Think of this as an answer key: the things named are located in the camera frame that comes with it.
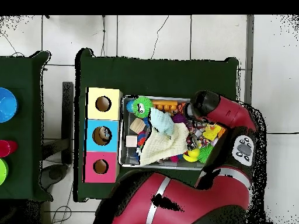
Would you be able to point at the light blue waffle cloth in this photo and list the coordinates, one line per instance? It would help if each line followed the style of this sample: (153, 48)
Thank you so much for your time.
(162, 122)

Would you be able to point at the cream waffle cloth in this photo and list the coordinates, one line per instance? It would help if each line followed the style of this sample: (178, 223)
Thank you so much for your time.
(163, 144)

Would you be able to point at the crinkly clear plastic packet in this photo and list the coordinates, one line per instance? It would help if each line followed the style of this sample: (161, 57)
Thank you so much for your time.
(106, 134)

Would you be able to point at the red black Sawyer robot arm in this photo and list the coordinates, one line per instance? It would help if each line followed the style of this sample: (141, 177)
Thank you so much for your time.
(224, 112)

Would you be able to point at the wooden box with three holes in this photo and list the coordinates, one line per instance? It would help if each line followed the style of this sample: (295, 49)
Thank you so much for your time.
(112, 112)

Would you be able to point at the shallow clear mesh bin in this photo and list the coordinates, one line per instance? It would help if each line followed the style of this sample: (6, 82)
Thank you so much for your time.
(126, 158)

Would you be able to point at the wavy wooden block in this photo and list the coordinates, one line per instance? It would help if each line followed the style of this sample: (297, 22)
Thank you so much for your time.
(137, 125)

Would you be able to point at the orange toy brick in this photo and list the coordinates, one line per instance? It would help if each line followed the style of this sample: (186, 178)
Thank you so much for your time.
(164, 104)

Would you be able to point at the wooden cube block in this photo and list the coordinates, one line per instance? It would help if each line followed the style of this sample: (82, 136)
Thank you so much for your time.
(132, 141)

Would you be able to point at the purple spiky ball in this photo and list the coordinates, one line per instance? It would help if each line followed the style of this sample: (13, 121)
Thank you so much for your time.
(179, 118)

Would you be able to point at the orange black striped ball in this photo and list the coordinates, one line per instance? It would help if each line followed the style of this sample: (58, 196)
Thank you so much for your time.
(181, 107)

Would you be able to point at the yellow rubber duck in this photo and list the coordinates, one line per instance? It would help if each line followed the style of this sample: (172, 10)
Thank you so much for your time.
(211, 132)

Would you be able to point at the small green puffer ball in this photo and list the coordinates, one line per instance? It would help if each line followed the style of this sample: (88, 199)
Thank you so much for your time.
(205, 152)

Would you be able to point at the grey rounded base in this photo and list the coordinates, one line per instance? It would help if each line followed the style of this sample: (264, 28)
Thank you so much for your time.
(55, 175)

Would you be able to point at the dark green side table cloth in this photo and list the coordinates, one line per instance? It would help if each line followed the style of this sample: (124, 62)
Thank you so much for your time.
(21, 130)

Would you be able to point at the blue bowl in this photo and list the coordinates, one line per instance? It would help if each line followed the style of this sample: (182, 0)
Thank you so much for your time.
(7, 105)

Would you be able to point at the red toy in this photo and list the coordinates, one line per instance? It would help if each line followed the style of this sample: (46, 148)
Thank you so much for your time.
(7, 148)

